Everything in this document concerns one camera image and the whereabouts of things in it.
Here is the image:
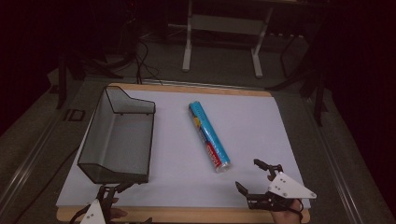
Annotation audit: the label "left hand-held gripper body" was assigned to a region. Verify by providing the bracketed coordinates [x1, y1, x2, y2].
[78, 191, 117, 224]

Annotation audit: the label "person's left hand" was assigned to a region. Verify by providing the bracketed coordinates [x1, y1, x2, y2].
[106, 197, 129, 220]

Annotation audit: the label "blue foil-wrapped roll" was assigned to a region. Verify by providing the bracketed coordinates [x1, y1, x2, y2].
[188, 100, 233, 174]

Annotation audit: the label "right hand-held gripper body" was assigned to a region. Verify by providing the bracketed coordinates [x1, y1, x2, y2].
[247, 163, 318, 215]

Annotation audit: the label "person's right hand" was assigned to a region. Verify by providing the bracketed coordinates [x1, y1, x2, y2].
[270, 199, 304, 224]

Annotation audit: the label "black metal stand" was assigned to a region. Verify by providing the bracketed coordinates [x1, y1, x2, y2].
[266, 27, 330, 127]
[55, 50, 126, 110]

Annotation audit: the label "thin black floor cable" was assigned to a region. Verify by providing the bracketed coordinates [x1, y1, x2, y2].
[11, 145, 80, 224]

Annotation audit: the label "black floor cables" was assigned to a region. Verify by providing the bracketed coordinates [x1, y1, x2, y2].
[134, 39, 163, 86]

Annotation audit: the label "white metal desk frame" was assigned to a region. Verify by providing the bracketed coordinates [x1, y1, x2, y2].
[181, 0, 276, 79]

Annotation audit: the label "black wire mesh basket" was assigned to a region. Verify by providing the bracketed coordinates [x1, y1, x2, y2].
[77, 86, 156, 185]

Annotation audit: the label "white table mat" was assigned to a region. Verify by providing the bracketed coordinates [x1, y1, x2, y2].
[55, 88, 312, 210]

